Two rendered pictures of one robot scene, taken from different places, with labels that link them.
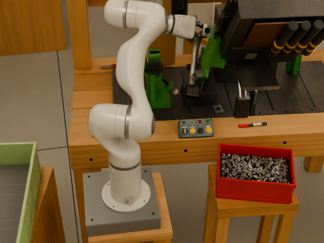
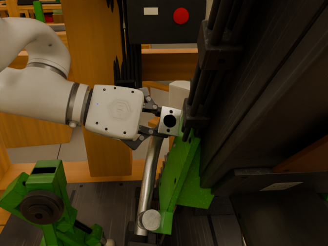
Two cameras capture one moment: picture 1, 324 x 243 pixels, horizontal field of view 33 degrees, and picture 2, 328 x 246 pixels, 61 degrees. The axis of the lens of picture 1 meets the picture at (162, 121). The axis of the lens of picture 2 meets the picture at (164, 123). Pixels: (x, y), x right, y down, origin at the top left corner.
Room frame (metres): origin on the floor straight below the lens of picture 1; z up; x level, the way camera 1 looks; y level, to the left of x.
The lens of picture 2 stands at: (1.66, -0.21, 1.51)
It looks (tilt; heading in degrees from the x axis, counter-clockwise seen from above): 30 degrees down; 2
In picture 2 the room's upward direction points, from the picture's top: straight up
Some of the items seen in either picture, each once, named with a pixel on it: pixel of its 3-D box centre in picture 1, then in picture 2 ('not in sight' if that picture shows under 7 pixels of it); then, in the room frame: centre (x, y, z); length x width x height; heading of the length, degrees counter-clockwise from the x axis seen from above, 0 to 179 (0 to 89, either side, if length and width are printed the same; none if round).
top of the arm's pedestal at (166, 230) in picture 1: (126, 208); not in sight; (1.45, 0.14, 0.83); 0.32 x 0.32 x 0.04; 9
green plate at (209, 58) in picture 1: (217, 49); (192, 165); (2.08, -0.24, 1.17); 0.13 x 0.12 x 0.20; 96
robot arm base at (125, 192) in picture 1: (125, 177); not in sight; (1.45, 0.14, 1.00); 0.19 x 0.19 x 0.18
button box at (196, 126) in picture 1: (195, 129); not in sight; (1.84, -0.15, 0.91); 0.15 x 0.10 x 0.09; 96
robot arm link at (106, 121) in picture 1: (114, 133); not in sight; (1.46, 0.17, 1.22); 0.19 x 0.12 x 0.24; 83
